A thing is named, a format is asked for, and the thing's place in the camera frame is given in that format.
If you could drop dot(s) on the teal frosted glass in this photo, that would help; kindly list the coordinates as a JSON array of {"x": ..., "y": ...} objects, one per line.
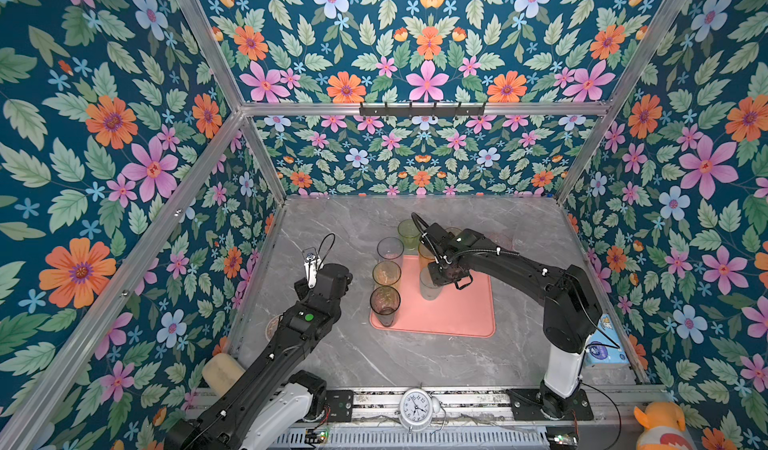
[{"x": 428, "y": 289}]

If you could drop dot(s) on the short green glass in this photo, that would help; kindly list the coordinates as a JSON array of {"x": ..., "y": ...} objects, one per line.
[{"x": 409, "y": 235}]

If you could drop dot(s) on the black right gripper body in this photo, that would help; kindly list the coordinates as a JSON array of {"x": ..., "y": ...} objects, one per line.
[{"x": 441, "y": 275}]

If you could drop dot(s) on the white alarm clock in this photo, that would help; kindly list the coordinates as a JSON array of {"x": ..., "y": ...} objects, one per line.
[{"x": 416, "y": 409}]

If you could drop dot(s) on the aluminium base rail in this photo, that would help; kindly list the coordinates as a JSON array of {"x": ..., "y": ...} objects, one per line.
[{"x": 474, "y": 418}]

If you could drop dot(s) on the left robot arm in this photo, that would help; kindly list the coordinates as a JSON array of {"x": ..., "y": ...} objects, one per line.
[{"x": 272, "y": 395}]

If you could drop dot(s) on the pink plastic tray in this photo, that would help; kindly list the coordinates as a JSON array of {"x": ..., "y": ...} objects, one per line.
[{"x": 463, "y": 313}]

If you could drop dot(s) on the clear blue tall glass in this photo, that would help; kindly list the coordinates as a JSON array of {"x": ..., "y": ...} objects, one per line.
[{"x": 390, "y": 249}]

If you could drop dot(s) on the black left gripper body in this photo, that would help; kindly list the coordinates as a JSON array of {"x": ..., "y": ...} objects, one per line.
[{"x": 303, "y": 291}]

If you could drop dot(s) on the blue tissue pack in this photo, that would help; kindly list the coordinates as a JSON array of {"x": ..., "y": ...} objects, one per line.
[{"x": 605, "y": 350}]

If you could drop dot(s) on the orange plush toy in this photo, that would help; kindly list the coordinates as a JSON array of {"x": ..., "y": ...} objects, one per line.
[{"x": 664, "y": 427}]

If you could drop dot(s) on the tall grey smoky glass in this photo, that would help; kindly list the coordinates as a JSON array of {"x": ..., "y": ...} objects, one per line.
[{"x": 385, "y": 303}]

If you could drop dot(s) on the tall green glass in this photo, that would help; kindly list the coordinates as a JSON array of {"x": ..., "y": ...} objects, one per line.
[{"x": 387, "y": 274}]

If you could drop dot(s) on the black hook rail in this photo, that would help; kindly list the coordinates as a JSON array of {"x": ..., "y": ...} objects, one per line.
[{"x": 438, "y": 110}]

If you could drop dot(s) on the tall yellow glass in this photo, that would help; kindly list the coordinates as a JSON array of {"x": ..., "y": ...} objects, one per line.
[{"x": 425, "y": 256}]

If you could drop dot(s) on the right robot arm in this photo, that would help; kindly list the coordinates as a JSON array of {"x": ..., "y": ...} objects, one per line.
[{"x": 571, "y": 309}]

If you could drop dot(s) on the beige sponge block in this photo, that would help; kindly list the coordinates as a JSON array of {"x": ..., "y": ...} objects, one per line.
[{"x": 221, "y": 372}]

